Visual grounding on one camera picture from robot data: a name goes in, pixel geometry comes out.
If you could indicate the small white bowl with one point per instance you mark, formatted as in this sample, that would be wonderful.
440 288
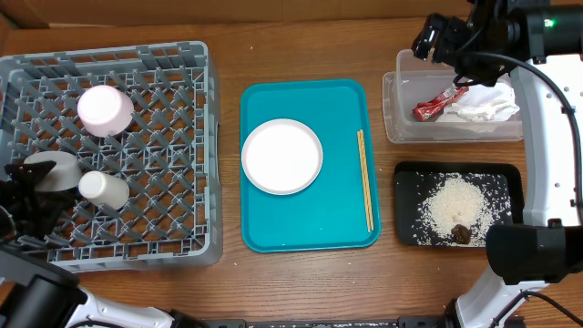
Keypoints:
104 110

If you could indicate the white napkin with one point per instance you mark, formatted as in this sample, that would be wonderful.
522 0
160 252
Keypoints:
483 104

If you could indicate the teal serving tray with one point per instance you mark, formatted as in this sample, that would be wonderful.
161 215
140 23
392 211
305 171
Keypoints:
340 209

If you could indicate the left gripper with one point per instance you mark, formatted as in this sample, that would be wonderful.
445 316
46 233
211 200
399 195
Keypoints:
31 199

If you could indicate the clear plastic bin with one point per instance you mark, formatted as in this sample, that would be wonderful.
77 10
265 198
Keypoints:
415 80

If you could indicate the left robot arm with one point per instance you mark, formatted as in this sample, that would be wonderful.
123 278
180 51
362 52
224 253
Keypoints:
45 295

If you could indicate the brown food scrap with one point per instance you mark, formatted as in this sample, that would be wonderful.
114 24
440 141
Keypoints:
461 234

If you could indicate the white cup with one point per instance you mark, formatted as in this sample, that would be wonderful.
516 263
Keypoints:
103 189

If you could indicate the black tray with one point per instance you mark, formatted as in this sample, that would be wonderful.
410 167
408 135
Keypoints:
404 189

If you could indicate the grey plastic dish rack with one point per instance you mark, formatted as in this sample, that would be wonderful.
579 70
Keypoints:
168 155

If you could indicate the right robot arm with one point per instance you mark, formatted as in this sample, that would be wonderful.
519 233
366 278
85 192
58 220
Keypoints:
539 46

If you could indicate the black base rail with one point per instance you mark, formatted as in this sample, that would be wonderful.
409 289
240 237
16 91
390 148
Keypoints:
407 321

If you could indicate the white rice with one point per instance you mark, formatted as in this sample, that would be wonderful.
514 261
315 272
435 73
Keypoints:
442 200

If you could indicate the red snack wrapper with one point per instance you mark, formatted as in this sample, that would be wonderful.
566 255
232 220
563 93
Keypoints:
426 110

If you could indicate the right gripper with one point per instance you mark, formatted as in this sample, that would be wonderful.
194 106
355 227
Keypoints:
449 35

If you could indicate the large white plate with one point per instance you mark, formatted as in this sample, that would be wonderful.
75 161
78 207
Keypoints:
282 156

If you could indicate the grey saucer bowl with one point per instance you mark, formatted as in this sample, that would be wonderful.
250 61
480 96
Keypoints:
65 175

